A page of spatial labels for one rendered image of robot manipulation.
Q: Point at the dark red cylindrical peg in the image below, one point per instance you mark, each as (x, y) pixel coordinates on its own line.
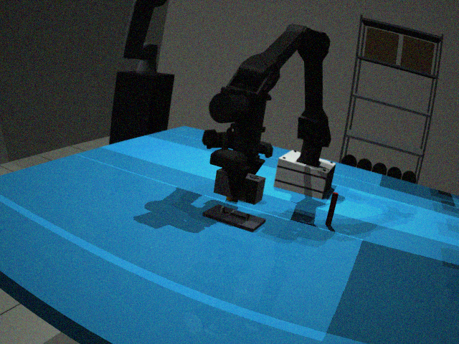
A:
(331, 208)

